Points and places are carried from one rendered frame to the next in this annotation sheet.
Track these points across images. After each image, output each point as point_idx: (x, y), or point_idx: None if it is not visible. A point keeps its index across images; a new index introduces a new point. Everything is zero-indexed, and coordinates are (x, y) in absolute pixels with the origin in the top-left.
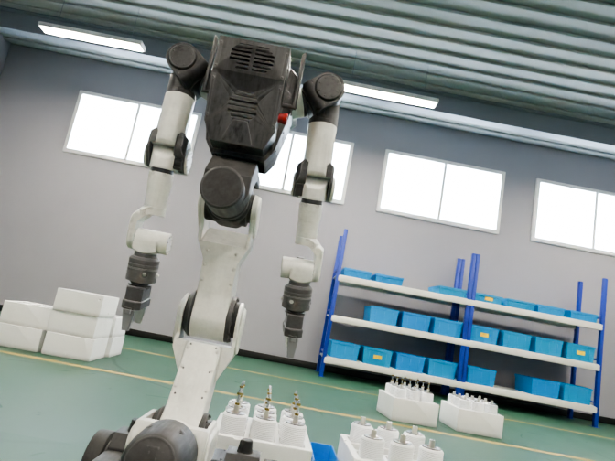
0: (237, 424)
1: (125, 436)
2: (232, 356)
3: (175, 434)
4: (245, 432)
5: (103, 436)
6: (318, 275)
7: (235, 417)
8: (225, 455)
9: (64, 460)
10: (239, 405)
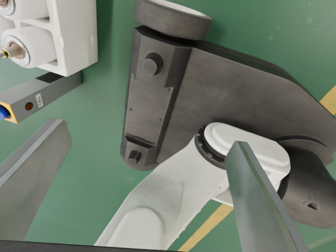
0: (41, 46)
1: (147, 159)
2: (172, 216)
3: (328, 214)
4: (24, 21)
5: (144, 167)
6: None
7: (35, 53)
8: (168, 87)
9: (100, 145)
10: (6, 50)
